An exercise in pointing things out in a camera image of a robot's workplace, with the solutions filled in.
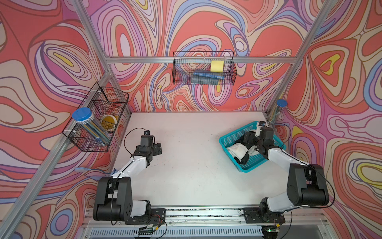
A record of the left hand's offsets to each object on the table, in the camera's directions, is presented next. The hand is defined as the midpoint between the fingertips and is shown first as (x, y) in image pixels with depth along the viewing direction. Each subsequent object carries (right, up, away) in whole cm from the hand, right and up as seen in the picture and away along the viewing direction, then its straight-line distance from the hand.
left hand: (152, 146), depth 92 cm
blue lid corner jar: (+88, +29, +10) cm, 93 cm away
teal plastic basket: (+65, -9, +2) cm, 66 cm away
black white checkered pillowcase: (+54, -2, -6) cm, 54 cm away
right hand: (+64, +5, +2) cm, 64 cm away
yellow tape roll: (-15, +15, -21) cm, 30 cm away
